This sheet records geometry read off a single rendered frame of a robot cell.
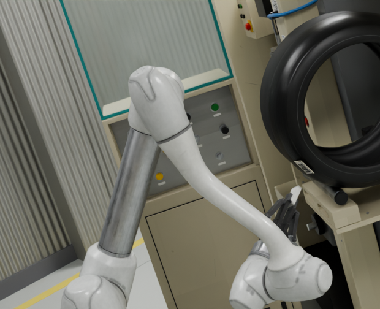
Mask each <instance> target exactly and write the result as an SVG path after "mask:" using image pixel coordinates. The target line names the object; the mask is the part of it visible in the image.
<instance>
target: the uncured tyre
mask: <svg viewBox="0 0 380 309"><path fill-rule="evenodd" d="M360 43H363V44H365V45H366V46H367V47H369V48H370V49H371V50H372V51H373V52H374V53H375V54H376V55H377V57H378V58H379V59H380V14H378V13H371V12H351V11H341V12H332V13H327V14H323V15H320V16H318V17H315V18H312V19H310V20H308V21H306V22H304V23H303V24H301V25H300V26H298V27H297V28H295V29H294V30H293V31H292V32H291V33H290V34H288V35H287V36H286V37H285V38H284V39H283V41H282V42H281V43H280V44H279V45H278V47H277V48H276V50H275V51H274V52H273V54H272V56H271V58H270V60H269V62H268V64H267V67H266V69H265V72H264V76H263V78H262V83H261V88H260V111H261V115H262V120H263V122H264V126H265V129H266V131H267V134H268V136H269V138H270V139H271V141H272V142H273V144H274V146H275V147H276V148H277V149H278V151H279V152H280V153H281V154H282V155H283V156H284V157H285V158H286V159H288V160H289V161H290V162H291V163H292V164H293V165H294V166H295V167H296V168H298V170H299V171H301V172H302V173H304V174H305V175H306V176H308V177H310V178H312V179H313V180H316V181H318V182H320V183H323V184H325V185H329V186H334V187H337V188H366V187H370V186H375V185H379V184H380V118H379V120H378V122H377V123H376V124H375V125H374V127H373V128H372V129H371V130H370V131H369V132H368V133H367V134H365V135H364V136H363V137H361V138H360V139H359V140H356V141H355V142H352V143H350V144H347V145H343V146H340V147H321V146H318V145H315V144H314V142H313V141H312V139H311V137H310V135H309V133H308V130H307V127H306V123H305V112H304V108H305V98H306V93H307V90H308V87H309V85H310V82H311V80H312V78H313V77H314V75H315V73H316V72H317V70H318V69H319V68H320V67H321V65H322V64H323V63H324V62H325V61H326V60H327V59H329V58H330V57H331V56H332V55H334V54H335V53H336V52H338V51H340V50H342V49H344V48H346V47H348V46H351V45H355V44H360ZM294 161H302V162H303V163H304V164H305V165H306V166H308V167H309V168H310V169H311V170H312V171H313V172H314V173H313V174H307V173H305V172H304V171H303V170H302V169H301V168H300V167H299V166H298V165H297V164H296V163H295V162H294Z"/></svg>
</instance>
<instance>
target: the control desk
mask: <svg viewBox="0 0 380 309"><path fill-rule="evenodd" d="M183 103H184V109H185V112H186V114H187V117H188V120H189V122H190V124H191V127H192V130H193V133H194V137H195V140H196V143H197V146H198V149H199V151H200V155H201V157H202V159H203V161H204V163H205V165H206V166H207V168H208V169H209V171H210V172H211V173H212V174H213V175H214V176H215V177H216V178H217V179H218V180H220V181H221V182H222V183H224V184H225V185H226V186H227V187H229V188H230V189H231V190H233V191H234V192H235V193H237V194H238V195H239V196H240V197H242V198H243V199H244V200H245V201H247V202H248V203H250V204H251V205H252V206H253V207H255V208H256V209H258V210H259V211H260V212H261V213H263V214H266V213H267V212H268V210H269V209H270V208H271V207H272V203H271V200H270V196H269V193H268V189H267V185H266V183H265V179H264V175H263V173H262V169H261V166H260V162H259V158H258V156H257V152H256V148H255V146H254V142H253V138H252V135H251V131H250V129H249V125H248V121H247V119H246V115H245V111H244V108H243V104H242V101H241V98H240V94H239V92H238V88H237V84H236V81H235V78H233V77H232V78H229V79H227V80H223V81H221V82H218V83H214V84H212V85H208V86H205V87H203V88H199V89H196V90H193V91H190V92H187V93H185V94H184V102H183ZM128 114H129V112H126V113H123V114H120V115H117V116H114V117H111V118H108V119H106V120H102V124H103V127H104V129H105V133H106V135H107V138H108V141H109V144H110V147H111V149H112V152H113V155H114V158H115V161H116V164H117V166H118V170H119V168H120V164H121V160H122V157H123V153H124V149H125V146H126V142H127V138H128V135H129V131H130V128H131V127H130V125H129V122H128ZM139 229H140V231H141V234H142V237H143V240H144V242H145V246H146V249H147V251H148V254H149V257H150V260H151V263H152V265H153V268H154V271H155V274H156V277H157V279H158V282H159V285H160V288H161V291H162V294H163V296H164V300H165V302H166V305H167V308H168V309H233V308H232V306H231V304H230V302H229V297H230V290H231V288H232V284H233V282H234V279H235V276H236V274H237V272H238V270H239V268H240V267H241V265H242V264H243V263H244V262H245V261H246V260H247V258H248V255H249V253H250V252H251V250H252V248H253V245H254V244H255V243H256V242H257V241H259V237H258V236H256V235H255V234H253V233H252V232H251V231H250V230H248V229H247V228H245V227H244V226H243V225H241V224H240V223H238V222H237V221H236V220H234V219H233V218H231V217H230V216H229V215H227V214H226V213H224V212H223V211H222V210H220V209H219V208H218V207H216V206H214V205H213V204H212V203H211V202H209V201H207V200H206V199H205V198H204V197H203V196H201V195H200V194H199V193H198V192H197V191H196V190H195V189H194V188H193V187H192V186H191V185H190V184H189V183H188V182H187V181H186V180H185V178H184V177H183V176H182V174H180V172H179V171H178V169H177V168H176V167H175V165H174V164H173V163H172V161H171V160H170V159H169V158H168V156H167V155H166V154H165V153H164V152H163V151H162V150H161V152H160V155H159V159H158V163H157V166H156V170H155V172H154V176H153V180H152V182H151V186H150V190H149V193H148V197H147V200H146V203H145V207H144V210H143V214H142V217H141V220H140V224H139ZM263 309H303V308H302V305H301V301H299V302H285V301H282V300H277V301H274V302H271V303H269V304H266V305H265V306H264V308H263Z"/></svg>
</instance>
